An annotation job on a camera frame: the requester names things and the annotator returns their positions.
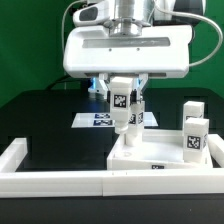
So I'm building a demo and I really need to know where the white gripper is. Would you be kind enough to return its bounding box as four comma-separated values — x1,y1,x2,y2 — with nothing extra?
63,25,193,104

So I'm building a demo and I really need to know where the white square tabletop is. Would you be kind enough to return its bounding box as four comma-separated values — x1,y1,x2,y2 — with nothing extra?
107,129,213,170

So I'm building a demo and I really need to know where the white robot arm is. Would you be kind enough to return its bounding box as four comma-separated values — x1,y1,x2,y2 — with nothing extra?
63,0,206,110

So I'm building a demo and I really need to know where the white sheet with fiducial markers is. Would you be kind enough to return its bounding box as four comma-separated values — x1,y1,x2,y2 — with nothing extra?
72,112,158,128

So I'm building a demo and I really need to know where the white U-shaped obstacle fence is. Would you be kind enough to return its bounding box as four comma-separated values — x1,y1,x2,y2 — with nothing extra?
0,138,224,198

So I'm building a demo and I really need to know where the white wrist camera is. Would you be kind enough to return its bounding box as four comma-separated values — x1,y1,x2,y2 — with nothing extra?
73,0,111,27

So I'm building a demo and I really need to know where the white cable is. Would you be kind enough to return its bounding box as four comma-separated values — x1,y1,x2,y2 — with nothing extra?
60,0,88,90

